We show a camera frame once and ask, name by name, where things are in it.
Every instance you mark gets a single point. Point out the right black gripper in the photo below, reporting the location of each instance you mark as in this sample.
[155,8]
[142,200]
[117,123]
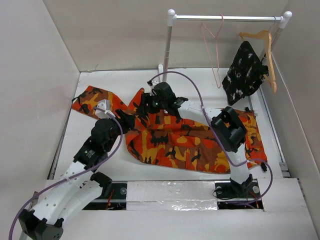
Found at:
[146,98]

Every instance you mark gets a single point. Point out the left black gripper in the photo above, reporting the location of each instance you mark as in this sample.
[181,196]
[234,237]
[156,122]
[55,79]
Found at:
[126,121]

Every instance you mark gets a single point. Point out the orange camouflage trousers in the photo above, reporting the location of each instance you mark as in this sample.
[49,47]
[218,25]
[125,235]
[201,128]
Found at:
[161,139]

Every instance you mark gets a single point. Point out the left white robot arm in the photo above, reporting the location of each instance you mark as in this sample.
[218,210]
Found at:
[81,183]

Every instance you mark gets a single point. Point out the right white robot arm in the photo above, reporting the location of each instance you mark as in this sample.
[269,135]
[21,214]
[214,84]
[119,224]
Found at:
[228,129]

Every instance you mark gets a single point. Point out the wooden clothes hanger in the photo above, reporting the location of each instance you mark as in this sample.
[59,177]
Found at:
[266,37]

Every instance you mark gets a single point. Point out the white metal clothes rack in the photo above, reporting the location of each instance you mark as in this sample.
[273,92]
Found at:
[172,17]

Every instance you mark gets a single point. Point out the black white patterned garment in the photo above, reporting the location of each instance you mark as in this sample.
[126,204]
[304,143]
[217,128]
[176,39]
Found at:
[245,75]

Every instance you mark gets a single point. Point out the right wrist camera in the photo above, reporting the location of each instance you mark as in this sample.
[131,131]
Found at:
[152,83]

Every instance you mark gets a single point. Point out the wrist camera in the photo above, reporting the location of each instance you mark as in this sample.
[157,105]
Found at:
[103,109]
[152,83]

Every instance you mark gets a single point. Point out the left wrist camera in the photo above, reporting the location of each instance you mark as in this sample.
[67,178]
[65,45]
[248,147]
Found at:
[103,109]

